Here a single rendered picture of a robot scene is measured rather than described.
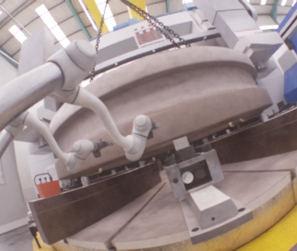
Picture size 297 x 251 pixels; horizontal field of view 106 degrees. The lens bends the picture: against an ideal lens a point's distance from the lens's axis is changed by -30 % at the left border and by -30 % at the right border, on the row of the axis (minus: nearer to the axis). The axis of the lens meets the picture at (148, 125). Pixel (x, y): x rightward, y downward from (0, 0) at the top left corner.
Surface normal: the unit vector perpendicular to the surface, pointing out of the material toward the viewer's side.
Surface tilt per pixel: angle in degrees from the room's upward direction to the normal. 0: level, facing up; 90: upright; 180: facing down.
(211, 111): 90
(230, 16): 90
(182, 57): 90
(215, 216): 90
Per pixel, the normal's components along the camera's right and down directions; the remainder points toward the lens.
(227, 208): -0.11, -0.18
